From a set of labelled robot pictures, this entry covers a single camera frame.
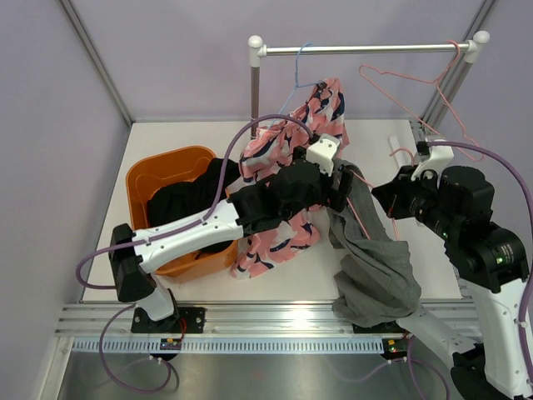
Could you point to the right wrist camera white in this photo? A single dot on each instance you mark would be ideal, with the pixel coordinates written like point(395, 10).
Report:
point(433, 155)

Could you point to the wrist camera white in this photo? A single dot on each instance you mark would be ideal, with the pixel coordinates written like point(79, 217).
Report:
point(323, 152)
point(433, 155)

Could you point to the blue wire hanger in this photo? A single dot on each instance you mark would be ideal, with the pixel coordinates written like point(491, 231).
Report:
point(297, 84)

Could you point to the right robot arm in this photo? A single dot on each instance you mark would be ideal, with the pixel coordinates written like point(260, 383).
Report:
point(456, 206)

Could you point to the pink navy patterned shorts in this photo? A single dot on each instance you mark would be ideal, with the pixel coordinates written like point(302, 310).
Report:
point(272, 149)

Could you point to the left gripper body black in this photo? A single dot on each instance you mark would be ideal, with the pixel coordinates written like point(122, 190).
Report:
point(323, 193)

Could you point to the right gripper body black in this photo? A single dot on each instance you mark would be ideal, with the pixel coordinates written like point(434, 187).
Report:
point(410, 198)

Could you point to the orange plastic basket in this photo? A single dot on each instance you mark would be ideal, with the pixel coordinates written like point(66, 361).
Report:
point(153, 173)

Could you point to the silver clothes rack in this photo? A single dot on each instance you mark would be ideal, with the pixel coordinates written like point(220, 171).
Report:
point(470, 51)

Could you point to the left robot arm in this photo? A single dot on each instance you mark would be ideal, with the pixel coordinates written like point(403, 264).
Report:
point(135, 255)

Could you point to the pink hanger of black shorts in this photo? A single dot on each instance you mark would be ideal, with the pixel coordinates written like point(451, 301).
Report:
point(435, 83)

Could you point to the grey shorts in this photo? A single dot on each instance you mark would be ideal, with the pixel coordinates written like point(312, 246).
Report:
point(376, 283)

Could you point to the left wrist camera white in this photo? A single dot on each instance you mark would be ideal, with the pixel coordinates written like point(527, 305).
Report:
point(323, 152)

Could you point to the white slotted cable duct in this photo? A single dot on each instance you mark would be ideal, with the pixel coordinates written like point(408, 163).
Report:
point(230, 345)

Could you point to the black shorts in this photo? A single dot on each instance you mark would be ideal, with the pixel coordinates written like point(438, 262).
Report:
point(183, 199)

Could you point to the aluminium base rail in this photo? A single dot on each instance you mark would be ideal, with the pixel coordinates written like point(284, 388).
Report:
point(260, 319)

